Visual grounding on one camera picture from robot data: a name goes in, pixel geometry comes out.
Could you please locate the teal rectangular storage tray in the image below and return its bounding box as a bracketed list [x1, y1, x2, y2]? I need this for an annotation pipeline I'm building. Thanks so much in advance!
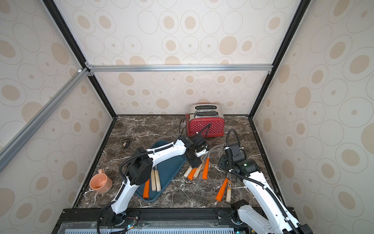
[134, 155, 186, 203]

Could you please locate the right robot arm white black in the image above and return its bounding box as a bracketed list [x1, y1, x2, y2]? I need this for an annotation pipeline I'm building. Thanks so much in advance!
[219, 129, 313, 234]

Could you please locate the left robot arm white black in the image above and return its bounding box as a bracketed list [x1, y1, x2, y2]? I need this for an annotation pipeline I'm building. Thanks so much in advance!
[96, 132, 209, 234]

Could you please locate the pink plastic cup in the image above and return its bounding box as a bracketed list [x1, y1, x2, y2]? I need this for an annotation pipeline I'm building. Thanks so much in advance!
[89, 169, 113, 194]

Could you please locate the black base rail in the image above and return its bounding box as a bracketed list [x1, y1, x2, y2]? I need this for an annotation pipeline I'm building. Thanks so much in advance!
[52, 207, 304, 234]

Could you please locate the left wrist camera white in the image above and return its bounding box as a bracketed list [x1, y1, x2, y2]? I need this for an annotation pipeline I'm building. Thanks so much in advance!
[196, 146, 209, 160]

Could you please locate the black toaster power cord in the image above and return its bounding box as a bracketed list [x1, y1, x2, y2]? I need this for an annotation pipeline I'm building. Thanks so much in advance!
[179, 113, 193, 141]

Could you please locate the orange handle sickle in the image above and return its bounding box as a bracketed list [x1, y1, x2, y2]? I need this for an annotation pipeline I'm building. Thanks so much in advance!
[215, 178, 228, 201]
[188, 168, 197, 180]
[202, 145, 225, 180]
[142, 179, 150, 199]

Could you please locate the left diagonal aluminium bar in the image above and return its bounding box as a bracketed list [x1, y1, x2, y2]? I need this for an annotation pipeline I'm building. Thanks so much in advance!
[1, 68, 89, 170]

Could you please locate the horizontal aluminium bar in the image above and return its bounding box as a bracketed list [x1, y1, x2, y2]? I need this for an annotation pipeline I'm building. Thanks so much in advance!
[88, 64, 273, 72]

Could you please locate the wooden handle sickle labelled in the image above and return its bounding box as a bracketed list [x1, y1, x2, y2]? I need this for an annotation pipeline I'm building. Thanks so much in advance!
[226, 179, 232, 203]

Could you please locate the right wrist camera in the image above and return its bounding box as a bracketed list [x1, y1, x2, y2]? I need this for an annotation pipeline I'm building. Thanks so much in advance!
[225, 143, 245, 165]

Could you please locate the red polka dot toaster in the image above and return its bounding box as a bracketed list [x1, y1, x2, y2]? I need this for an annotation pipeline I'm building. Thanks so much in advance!
[186, 103, 225, 137]

